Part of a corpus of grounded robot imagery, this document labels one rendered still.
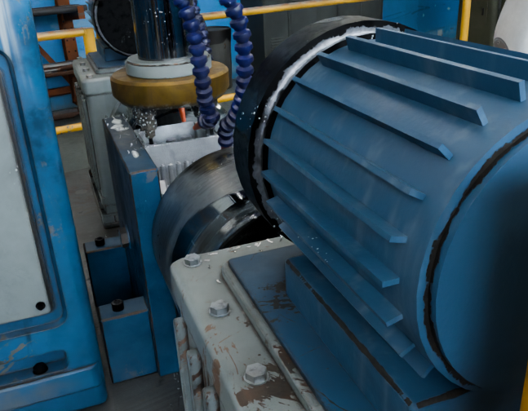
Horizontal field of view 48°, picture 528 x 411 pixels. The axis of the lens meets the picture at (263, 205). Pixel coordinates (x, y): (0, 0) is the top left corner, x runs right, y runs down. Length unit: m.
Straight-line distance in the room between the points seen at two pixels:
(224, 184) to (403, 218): 0.45
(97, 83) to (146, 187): 0.58
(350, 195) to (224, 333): 0.17
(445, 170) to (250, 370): 0.20
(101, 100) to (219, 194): 0.73
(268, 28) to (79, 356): 5.66
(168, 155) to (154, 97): 0.10
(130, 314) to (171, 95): 0.33
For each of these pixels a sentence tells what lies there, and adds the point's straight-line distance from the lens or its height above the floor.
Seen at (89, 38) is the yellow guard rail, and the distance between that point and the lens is 3.24.
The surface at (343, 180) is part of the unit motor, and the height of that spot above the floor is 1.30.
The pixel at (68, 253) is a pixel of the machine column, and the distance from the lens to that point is 0.82.
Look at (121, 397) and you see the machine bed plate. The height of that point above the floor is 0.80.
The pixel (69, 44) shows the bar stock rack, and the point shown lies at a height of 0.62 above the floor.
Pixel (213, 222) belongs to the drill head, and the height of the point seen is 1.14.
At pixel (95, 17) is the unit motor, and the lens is 1.42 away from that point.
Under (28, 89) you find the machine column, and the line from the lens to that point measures 0.75.
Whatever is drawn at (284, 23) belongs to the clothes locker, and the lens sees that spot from 6.48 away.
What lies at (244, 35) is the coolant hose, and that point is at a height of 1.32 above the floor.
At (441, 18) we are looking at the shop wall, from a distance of 8.67.
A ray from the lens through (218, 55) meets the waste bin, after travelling 6.18.
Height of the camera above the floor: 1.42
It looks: 24 degrees down
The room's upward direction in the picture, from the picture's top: 3 degrees counter-clockwise
